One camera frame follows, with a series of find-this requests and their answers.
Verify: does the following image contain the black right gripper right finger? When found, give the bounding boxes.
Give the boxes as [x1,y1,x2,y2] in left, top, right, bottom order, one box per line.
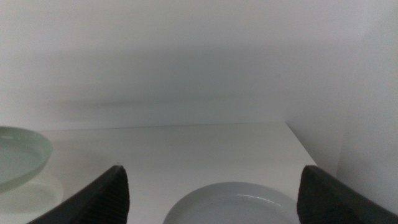
[296,164,398,224]

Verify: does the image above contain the grey shallow bowl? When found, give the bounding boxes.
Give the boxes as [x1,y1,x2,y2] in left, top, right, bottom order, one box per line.
[162,181,301,224]

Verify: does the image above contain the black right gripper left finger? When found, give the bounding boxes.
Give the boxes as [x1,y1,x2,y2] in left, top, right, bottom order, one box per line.
[26,164,131,224]

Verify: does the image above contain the pale green shallow bowl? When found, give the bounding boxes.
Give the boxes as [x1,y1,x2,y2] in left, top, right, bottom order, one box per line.
[0,125,53,194]

